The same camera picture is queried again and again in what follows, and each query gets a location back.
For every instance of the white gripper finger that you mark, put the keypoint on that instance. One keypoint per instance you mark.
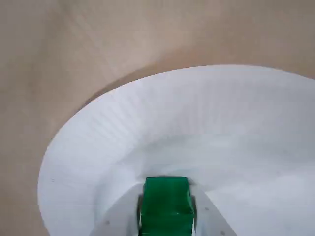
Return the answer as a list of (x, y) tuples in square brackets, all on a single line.
[(209, 218), (123, 214)]

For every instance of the green cube block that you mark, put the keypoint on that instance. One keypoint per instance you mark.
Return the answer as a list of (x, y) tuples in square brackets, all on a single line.
[(167, 204)]

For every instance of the white paper plate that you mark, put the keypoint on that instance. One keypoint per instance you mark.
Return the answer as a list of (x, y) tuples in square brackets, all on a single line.
[(197, 110)]

